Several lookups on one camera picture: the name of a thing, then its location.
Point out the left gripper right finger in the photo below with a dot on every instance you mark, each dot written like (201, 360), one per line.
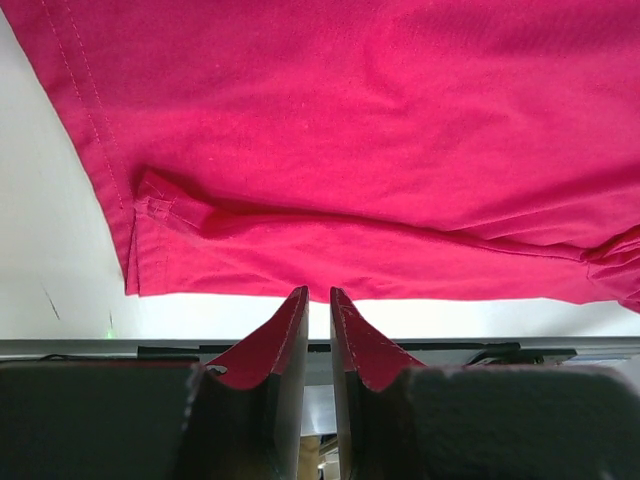
(382, 402)

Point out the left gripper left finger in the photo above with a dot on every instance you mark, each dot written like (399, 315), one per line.
(245, 419)

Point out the pink t shirt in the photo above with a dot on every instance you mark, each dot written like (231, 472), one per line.
(460, 150)

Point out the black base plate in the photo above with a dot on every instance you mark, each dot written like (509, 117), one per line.
(446, 353)

